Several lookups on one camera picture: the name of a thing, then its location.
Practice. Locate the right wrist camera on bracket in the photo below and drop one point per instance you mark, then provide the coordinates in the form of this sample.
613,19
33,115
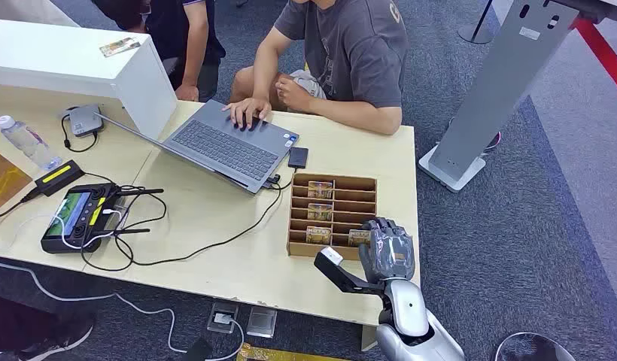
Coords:
338,271

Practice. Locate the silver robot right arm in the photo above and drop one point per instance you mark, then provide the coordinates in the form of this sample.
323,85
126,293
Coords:
413,319

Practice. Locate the person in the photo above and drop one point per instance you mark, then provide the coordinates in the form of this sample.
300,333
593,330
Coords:
353,50
189,30

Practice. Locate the person's leg with shoe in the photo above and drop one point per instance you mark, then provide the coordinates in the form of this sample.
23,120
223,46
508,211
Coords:
34,329

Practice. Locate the closed floor socket box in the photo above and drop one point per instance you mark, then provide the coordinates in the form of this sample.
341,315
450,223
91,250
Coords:
261,323

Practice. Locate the black remote controller with screen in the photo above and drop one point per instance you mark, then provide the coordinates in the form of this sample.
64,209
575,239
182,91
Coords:
79,216

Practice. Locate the black stanchion post with base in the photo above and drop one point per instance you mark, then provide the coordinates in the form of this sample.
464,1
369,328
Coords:
475,31

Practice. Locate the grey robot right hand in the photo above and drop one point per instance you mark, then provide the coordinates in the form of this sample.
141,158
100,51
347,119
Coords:
388,254

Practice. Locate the white counter block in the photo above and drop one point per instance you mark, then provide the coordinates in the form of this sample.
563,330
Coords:
64,60

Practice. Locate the brown slotted card holder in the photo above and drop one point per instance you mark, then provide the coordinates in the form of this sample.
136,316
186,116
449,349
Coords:
356,199

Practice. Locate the gold foil strip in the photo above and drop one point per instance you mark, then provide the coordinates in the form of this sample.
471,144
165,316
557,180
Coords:
278,354

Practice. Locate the person's left forearm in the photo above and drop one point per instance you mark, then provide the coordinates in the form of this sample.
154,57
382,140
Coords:
358,117

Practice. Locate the person's hand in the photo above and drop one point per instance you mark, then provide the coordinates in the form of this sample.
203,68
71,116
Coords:
187,93

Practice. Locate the floor socket box with plug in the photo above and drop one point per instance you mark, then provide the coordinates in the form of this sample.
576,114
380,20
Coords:
222,318

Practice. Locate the printed card on counter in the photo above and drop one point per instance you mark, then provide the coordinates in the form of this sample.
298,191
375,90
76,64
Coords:
119,47

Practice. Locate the person's right forearm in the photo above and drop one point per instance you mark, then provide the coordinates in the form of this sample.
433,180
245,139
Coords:
266,65

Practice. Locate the black box with yellow label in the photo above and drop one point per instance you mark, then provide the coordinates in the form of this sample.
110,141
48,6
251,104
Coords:
59,177

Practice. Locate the person's left hand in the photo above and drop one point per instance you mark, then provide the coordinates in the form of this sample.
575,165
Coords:
293,94

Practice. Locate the grey open laptop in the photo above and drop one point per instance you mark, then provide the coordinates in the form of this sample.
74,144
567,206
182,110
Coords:
228,149

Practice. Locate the round grey-rimmed base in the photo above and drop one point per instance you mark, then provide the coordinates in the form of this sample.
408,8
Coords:
533,346

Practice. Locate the grey kiosk stand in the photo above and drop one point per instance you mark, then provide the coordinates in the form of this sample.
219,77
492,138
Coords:
498,89

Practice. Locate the clear plastic water bottle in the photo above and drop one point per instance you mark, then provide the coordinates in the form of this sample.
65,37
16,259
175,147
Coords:
28,143

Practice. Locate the gold printed card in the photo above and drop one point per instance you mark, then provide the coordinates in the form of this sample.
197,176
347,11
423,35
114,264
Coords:
320,190
318,235
357,238
320,212

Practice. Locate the grey square adapter box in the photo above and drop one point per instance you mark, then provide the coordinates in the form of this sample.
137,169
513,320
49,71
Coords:
85,120

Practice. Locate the red barrier belt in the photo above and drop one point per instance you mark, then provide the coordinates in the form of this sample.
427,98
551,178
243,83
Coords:
602,52

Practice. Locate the brown cardboard board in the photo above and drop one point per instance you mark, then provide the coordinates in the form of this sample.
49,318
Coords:
4,182

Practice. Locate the small black flat device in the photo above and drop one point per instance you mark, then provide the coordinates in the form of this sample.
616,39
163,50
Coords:
298,157

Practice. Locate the person's right hand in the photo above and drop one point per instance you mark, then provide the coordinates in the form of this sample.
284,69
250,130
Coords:
248,108

